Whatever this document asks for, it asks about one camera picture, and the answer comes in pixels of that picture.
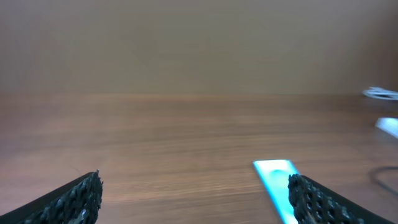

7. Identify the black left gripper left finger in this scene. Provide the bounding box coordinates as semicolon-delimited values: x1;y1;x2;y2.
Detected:
1;171;103;224

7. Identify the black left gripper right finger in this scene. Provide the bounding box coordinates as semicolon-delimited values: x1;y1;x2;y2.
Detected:
288;174;393;224

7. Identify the blue screen smartphone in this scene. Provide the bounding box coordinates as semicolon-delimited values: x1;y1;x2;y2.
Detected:
253;159;299;224

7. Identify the black charger cable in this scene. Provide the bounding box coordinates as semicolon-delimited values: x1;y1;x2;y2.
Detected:
368;166;398;197

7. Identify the white power strip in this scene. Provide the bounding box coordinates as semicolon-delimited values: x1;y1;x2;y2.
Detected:
375;117;398;138

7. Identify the white power strip cable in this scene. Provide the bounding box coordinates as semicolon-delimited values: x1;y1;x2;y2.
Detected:
362;86;398;101

